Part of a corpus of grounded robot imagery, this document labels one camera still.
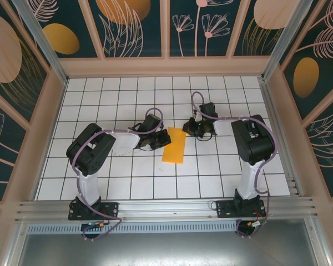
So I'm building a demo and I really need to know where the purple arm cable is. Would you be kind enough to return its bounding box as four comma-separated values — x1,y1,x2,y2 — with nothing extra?
190,91,280,239
71,107,164,242

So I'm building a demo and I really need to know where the orange cloth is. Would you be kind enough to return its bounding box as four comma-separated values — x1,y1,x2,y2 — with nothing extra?
161,126,187,165

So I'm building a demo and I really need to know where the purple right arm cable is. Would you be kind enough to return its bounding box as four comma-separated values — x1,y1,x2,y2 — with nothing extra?
190,91,280,239

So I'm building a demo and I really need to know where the aluminium mounting rail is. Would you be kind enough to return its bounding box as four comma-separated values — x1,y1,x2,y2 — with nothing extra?
15,196,320,223

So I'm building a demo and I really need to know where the aluminium frame post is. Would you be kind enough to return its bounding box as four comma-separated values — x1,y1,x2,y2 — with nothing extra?
11,0,69,85
261,0,314,81

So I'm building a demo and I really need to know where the aluminium side rail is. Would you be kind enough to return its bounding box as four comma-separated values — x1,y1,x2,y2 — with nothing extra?
259,77,305,198

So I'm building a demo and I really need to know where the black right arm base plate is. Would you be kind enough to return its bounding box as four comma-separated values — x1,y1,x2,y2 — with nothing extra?
215,199,266,219

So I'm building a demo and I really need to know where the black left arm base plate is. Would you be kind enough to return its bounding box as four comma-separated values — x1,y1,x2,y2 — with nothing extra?
68,201,120,222

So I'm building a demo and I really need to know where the grey metal sheet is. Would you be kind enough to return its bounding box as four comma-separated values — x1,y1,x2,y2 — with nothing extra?
5,232,331,266

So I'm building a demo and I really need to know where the slotted grey cable tray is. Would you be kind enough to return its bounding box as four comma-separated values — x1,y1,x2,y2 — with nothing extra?
26,223,239,234

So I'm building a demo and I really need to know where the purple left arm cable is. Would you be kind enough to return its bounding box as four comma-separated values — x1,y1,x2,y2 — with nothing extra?
71,107,164,242

